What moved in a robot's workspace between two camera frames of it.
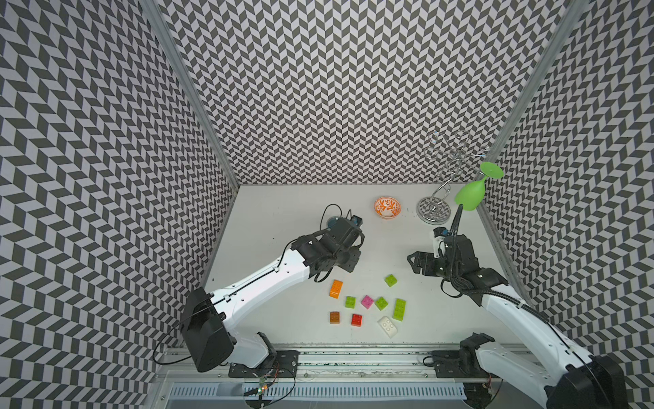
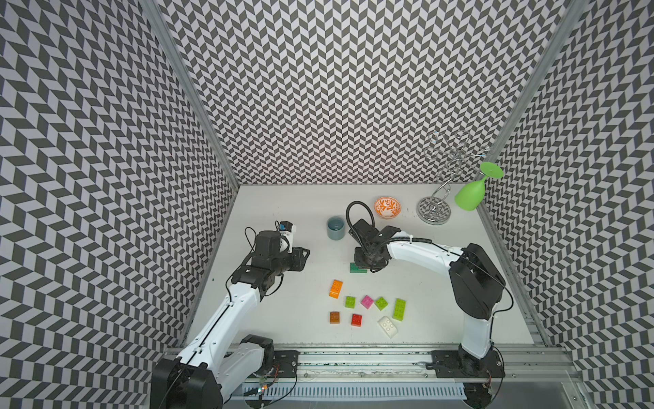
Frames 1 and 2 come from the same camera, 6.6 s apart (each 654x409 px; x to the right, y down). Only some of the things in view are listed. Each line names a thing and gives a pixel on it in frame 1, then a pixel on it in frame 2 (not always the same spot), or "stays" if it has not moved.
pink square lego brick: [366, 302] stays
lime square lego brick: [381, 303] stays
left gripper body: [347, 259] -> [281, 262]
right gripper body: [445, 269] -> [364, 258]
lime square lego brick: [350, 302] stays
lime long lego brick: [399, 309] stays
